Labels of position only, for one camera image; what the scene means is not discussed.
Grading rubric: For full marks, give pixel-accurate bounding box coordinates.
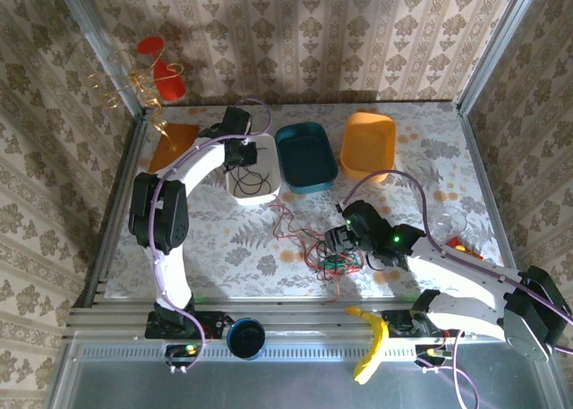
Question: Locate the yellow banana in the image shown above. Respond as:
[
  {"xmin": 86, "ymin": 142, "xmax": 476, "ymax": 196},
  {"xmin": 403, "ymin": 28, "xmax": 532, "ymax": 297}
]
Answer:
[{"xmin": 345, "ymin": 305, "xmax": 389, "ymax": 385}]

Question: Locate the teal plastic tray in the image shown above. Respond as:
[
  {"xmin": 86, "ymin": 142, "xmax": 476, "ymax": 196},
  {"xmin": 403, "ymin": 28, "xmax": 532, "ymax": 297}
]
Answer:
[{"xmin": 274, "ymin": 121, "xmax": 339, "ymax": 194}]

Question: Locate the gold wire stand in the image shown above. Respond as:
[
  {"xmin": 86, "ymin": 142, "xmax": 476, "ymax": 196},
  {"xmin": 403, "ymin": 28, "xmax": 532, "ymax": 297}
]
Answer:
[{"xmin": 84, "ymin": 49, "xmax": 184, "ymax": 153}]

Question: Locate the red plastic goblet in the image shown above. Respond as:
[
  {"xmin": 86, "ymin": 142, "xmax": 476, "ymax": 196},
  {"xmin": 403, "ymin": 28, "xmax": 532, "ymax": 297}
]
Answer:
[{"xmin": 136, "ymin": 36, "xmax": 187, "ymax": 101}]

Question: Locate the red and yellow toy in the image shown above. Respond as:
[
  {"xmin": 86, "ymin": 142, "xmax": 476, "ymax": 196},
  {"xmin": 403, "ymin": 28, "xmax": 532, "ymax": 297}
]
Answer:
[{"xmin": 447, "ymin": 236, "xmax": 484, "ymax": 260}]

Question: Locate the clear glass bowl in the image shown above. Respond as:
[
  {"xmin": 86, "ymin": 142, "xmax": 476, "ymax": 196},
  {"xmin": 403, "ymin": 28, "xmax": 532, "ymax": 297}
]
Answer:
[{"xmin": 432, "ymin": 206, "xmax": 469, "ymax": 243}]

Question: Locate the round blue cup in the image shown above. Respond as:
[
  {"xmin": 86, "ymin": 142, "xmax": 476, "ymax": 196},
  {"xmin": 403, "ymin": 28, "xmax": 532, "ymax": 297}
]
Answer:
[{"xmin": 226, "ymin": 318, "xmax": 266, "ymax": 361}]

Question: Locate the aluminium frame post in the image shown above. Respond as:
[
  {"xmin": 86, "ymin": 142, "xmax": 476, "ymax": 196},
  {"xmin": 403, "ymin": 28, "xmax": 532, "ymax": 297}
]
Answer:
[
  {"xmin": 51, "ymin": 0, "xmax": 149, "ymax": 119},
  {"xmin": 456, "ymin": 0, "xmax": 545, "ymax": 115}
]

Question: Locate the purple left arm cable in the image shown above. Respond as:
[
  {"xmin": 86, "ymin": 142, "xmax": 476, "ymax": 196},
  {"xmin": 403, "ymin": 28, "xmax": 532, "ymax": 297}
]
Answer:
[{"xmin": 150, "ymin": 98, "xmax": 273, "ymax": 375}]

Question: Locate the aluminium side rail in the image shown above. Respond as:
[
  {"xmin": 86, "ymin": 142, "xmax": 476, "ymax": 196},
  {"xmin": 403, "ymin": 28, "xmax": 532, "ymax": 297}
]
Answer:
[
  {"xmin": 457, "ymin": 107, "xmax": 516, "ymax": 268},
  {"xmin": 82, "ymin": 113, "xmax": 149, "ymax": 302}
]

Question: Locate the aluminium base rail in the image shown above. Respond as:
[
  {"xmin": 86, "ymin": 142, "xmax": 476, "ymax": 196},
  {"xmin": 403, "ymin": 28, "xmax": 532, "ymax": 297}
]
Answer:
[{"xmin": 62, "ymin": 297, "xmax": 498, "ymax": 341}]

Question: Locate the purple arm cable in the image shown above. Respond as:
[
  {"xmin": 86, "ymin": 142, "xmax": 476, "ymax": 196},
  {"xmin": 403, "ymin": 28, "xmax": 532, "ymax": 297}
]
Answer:
[
  {"xmin": 342, "ymin": 169, "xmax": 573, "ymax": 409},
  {"xmin": 150, "ymin": 98, "xmax": 273, "ymax": 375}
]

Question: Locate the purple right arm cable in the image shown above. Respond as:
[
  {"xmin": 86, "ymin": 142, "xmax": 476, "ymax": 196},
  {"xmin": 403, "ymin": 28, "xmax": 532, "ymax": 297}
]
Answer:
[{"xmin": 342, "ymin": 169, "xmax": 573, "ymax": 409}]

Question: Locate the grey metal sheet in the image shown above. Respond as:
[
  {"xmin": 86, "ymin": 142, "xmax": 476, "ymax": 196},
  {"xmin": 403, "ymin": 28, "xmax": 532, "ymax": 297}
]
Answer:
[{"xmin": 47, "ymin": 332, "xmax": 573, "ymax": 409}]

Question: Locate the orange plastic tray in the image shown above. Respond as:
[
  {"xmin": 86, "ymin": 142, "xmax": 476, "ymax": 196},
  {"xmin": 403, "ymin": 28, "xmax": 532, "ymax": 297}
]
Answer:
[{"xmin": 338, "ymin": 111, "xmax": 398, "ymax": 184}]

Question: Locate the flat orange box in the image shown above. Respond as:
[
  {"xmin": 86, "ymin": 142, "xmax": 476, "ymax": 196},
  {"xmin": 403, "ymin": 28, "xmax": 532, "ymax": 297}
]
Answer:
[{"xmin": 148, "ymin": 123, "xmax": 201, "ymax": 174}]

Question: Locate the white plastic tray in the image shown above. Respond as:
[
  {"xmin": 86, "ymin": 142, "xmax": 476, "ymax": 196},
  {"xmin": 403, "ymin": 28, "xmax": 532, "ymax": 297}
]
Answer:
[{"xmin": 223, "ymin": 133, "xmax": 282, "ymax": 208}]

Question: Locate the floral tablecloth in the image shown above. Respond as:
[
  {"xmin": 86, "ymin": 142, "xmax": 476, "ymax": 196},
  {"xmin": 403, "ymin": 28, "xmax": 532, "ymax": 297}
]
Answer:
[{"xmin": 105, "ymin": 102, "xmax": 506, "ymax": 299}]

